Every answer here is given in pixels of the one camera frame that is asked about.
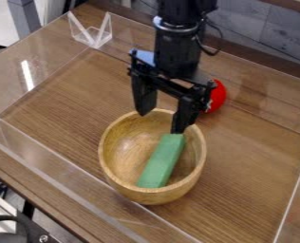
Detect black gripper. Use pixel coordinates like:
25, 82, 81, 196
131, 16, 217, 134

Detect brown wooden bowl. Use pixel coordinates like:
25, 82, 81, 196
98, 108, 208, 205

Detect green rectangular stick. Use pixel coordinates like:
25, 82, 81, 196
137, 134, 187, 188

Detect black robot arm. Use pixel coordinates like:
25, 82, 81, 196
129, 0, 217, 134

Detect red toy strawberry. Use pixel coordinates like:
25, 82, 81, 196
207, 80, 228, 113

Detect black device at corner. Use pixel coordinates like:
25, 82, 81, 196
0, 215, 62, 243

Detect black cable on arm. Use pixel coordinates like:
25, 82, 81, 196
195, 18, 224, 57

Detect clear acrylic corner bracket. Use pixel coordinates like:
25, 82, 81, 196
68, 11, 113, 49

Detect clear acrylic front wall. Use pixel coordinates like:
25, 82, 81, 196
0, 120, 200, 243

